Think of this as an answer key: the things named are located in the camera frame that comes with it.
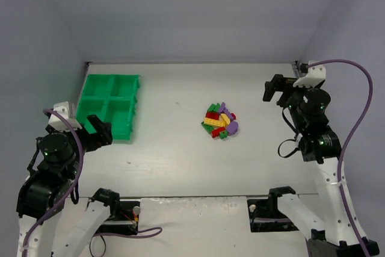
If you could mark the green four-compartment bin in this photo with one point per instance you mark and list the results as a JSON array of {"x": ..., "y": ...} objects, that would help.
[{"x": 113, "y": 99}]

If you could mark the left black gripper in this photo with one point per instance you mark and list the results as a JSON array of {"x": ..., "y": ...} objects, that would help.
[{"x": 94, "y": 136}]

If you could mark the large purple rounded lego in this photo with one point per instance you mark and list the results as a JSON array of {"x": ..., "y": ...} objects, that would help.
[{"x": 232, "y": 128}]

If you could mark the red lego block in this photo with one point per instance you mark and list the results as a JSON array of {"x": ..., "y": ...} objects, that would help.
[{"x": 216, "y": 132}]

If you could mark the long yellow lego plate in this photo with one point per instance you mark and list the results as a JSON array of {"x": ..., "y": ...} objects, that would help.
[{"x": 214, "y": 122}]

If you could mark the purple curved lego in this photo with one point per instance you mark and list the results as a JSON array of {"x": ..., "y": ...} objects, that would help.
[
  {"x": 222, "y": 107},
  {"x": 228, "y": 114}
]

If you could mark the green curved lego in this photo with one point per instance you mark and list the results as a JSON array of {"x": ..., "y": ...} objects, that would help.
[{"x": 214, "y": 108}]

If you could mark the green lego brick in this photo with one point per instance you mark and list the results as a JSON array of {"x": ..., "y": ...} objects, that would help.
[{"x": 208, "y": 128}]

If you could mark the yellow curved lego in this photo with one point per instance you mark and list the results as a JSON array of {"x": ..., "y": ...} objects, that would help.
[{"x": 225, "y": 119}]

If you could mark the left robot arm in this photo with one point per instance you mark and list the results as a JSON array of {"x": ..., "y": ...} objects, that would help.
[{"x": 54, "y": 173}]

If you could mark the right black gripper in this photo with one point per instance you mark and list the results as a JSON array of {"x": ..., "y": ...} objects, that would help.
[{"x": 283, "y": 89}]

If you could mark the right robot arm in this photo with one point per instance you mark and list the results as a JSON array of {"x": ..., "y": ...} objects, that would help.
[{"x": 339, "y": 232}]

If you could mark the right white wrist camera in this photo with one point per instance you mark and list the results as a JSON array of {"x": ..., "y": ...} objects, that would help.
[{"x": 311, "y": 76}]

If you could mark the red lego brick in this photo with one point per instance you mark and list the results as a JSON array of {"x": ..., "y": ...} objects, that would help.
[{"x": 212, "y": 115}]

